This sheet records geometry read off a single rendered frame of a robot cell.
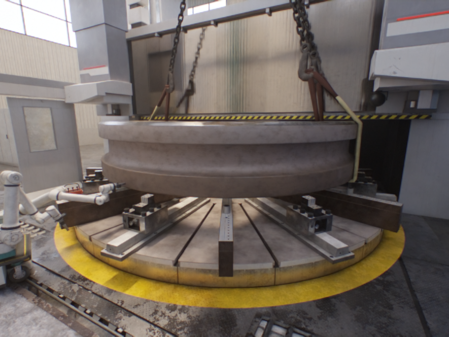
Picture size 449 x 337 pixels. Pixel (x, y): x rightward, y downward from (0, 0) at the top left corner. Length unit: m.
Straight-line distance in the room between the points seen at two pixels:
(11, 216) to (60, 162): 4.08
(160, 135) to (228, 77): 3.46
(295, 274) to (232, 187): 1.20
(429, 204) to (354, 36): 3.46
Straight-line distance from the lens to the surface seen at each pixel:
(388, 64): 3.59
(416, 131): 5.58
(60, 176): 7.23
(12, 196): 3.19
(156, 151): 3.26
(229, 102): 6.03
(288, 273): 2.93
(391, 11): 4.17
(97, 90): 6.12
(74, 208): 3.96
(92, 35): 7.04
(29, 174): 6.93
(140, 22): 8.10
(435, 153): 5.68
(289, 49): 5.74
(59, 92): 7.07
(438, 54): 3.67
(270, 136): 2.85
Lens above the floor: 1.79
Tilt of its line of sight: 12 degrees down
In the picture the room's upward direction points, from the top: straight up
